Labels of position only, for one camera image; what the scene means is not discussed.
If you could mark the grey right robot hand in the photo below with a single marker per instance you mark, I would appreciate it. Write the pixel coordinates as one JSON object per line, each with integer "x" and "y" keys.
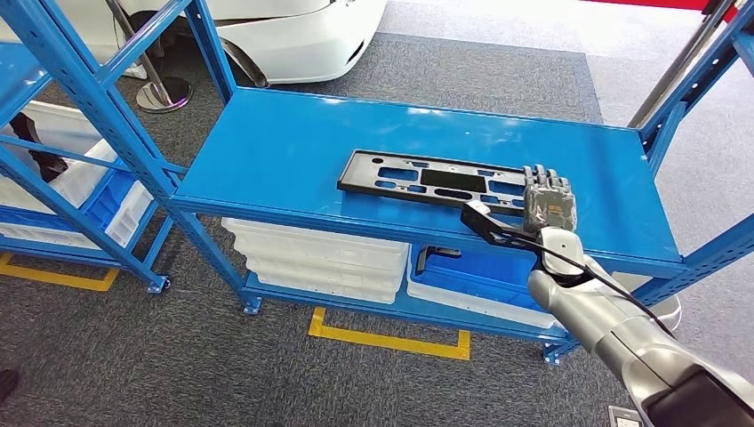
{"x": 551, "y": 203}

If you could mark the black licence plate frame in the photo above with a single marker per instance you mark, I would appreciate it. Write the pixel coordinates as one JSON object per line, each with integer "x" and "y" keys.
{"x": 359, "y": 177}

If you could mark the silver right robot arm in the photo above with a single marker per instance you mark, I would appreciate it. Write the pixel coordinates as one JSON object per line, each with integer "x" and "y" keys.
{"x": 618, "y": 330}

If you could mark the black plastic part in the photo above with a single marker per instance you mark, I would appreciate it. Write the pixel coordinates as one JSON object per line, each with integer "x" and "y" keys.
{"x": 38, "y": 154}
{"x": 442, "y": 252}

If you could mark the blue metal shelf rack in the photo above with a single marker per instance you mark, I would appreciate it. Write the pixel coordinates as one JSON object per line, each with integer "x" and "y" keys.
{"x": 15, "y": 70}
{"x": 283, "y": 153}

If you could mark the white plastic crate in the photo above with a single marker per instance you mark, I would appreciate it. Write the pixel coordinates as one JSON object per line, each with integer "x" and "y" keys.
{"x": 324, "y": 261}
{"x": 324, "y": 291}
{"x": 131, "y": 223}
{"x": 459, "y": 300}
{"x": 324, "y": 243}
{"x": 324, "y": 276}
{"x": 82, "y": 177}

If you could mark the red floor strip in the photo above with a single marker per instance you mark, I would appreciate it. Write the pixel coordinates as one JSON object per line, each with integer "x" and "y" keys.
{"x": 648, "y": 2}

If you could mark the metal floor socket plate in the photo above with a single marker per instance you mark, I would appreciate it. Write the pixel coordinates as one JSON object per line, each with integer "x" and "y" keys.
{"x": 621, "y": 419}

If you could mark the white car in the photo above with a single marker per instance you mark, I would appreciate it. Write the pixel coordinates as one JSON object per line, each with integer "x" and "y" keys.
{"x": 294, "y": 47}

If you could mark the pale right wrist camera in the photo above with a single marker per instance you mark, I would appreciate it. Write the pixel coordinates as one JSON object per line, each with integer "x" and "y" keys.
{"x": 473, "y": 204}

